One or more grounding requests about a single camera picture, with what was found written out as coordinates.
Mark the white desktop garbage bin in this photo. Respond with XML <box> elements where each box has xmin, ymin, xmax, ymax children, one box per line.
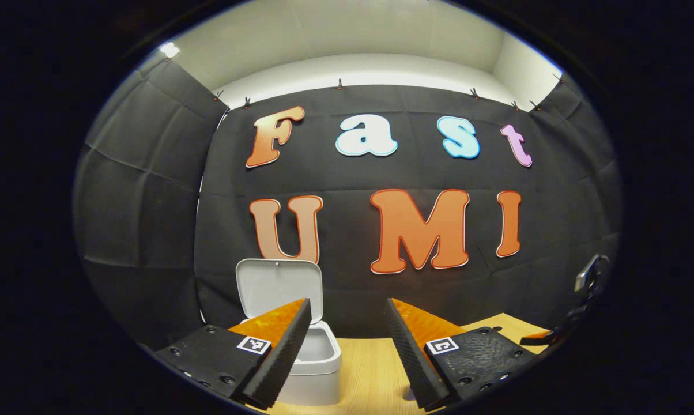
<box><xmin>235</xmin><ymin>258</ymin><xmax>343</xmax><ymax>406</ymax></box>

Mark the row of small black clips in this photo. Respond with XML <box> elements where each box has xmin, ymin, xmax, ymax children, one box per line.
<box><xmin>213</xmin><ymin>74</ymin><xmax>564</xmax><ymax>111</ymax></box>

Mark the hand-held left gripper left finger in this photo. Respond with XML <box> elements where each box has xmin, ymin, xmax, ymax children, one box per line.
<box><xmin>154</xmin><ymin>297</ymin><xmax>312</xmax><ymax>410</ymax></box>

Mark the wooden desktop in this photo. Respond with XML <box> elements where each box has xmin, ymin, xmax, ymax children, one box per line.
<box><xmin>249</xmin><ymin>313</ymin><xmax>555</xmax><ymax>415</ymax></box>

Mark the black backdrop cloth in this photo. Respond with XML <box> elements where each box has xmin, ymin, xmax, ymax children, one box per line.
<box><xmin>73</xmin><ymin>58</ymin><xmax>623</xmax><ymax>349</ymax></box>

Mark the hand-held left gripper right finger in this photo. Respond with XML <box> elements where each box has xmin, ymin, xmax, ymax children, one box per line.
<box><xmin>387</xmin><ymin>297</ymin><xmax>539</xmax><ymax>412</ymax></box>

